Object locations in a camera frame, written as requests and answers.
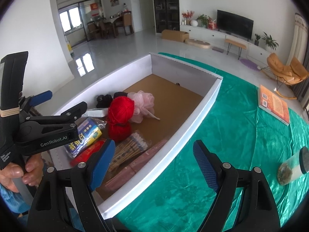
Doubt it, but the orange rocking lounge chair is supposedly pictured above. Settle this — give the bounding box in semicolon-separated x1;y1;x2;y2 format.
260;53;308;100

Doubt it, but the blue yellow tissue pack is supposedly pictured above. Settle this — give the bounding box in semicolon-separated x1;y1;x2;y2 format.
65;117;107;159

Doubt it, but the clear jar black lid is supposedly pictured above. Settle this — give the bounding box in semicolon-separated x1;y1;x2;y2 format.
277;147;308;185

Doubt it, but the black round hat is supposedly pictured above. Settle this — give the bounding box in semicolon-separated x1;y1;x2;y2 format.
113;92;132;99

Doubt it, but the pink bath loofah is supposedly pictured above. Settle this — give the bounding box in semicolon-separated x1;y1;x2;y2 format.
127;91;160;124

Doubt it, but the white cardboard box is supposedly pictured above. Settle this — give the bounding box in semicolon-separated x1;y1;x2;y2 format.
50;53;223;219

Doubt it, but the dining table with chairs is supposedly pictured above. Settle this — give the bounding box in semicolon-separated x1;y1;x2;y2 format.
87;11;135;38

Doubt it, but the potted green plant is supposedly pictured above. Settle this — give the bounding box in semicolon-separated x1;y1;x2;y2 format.
262;32;279;50

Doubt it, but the dark display cabinet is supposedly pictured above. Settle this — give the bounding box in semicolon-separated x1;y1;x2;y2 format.
154;0;180;34

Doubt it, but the black scrunchie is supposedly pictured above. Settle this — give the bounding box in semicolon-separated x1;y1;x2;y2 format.
96;94;113;108

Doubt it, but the cardboard box on floor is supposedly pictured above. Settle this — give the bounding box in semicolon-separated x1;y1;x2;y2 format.
161;29;190;43

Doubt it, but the red yarn ball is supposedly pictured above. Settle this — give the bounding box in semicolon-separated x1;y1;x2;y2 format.
107;96;135;143

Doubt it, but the person's left hand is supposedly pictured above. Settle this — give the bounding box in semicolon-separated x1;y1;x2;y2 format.
0;154;44;193

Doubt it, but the purple round mat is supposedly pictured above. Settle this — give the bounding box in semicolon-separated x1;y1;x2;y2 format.
240;59;260;71

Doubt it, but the small wooden bench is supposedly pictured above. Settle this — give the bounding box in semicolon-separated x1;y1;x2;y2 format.
225;38;247;60

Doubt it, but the black television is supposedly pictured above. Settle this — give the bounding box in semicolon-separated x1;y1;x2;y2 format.
216;10;254;40

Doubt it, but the green satin tablecloth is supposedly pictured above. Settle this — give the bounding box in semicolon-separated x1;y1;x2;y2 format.
117;60;308;231

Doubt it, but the red flower vase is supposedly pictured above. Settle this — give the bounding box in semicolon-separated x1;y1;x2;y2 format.
182;10;195;25

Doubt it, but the orange book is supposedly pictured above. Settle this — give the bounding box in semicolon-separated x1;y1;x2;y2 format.
258;85;290;126

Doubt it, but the pink face mask pack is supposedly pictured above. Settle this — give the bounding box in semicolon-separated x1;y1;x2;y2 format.
103;138;168;192

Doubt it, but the white tv cabinet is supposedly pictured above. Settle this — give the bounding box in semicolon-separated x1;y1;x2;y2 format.
180;25;271;60

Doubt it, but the red packet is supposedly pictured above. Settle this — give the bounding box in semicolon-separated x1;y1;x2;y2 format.
70;138;106;166

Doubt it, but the cotton swab pack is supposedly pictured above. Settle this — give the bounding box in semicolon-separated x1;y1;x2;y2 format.
108;131;150;172

